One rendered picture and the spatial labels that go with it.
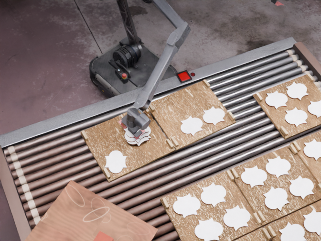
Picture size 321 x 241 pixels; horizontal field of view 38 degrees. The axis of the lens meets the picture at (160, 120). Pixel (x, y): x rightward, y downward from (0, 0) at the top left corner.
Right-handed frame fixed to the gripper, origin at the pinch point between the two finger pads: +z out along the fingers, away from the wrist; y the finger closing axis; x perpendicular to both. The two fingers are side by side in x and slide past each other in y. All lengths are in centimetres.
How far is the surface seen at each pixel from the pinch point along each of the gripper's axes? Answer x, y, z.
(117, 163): -16.7, 6.9, 5.2
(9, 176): -62, -26, 6
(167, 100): 34.6, -4.1, 5.1
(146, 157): -2.1, 14.6, 5.8
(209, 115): 44.1, 20.6, 4.1
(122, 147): -7.4, 1.0, 6.0
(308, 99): 99, 55, 4
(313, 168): 60, 84, 5
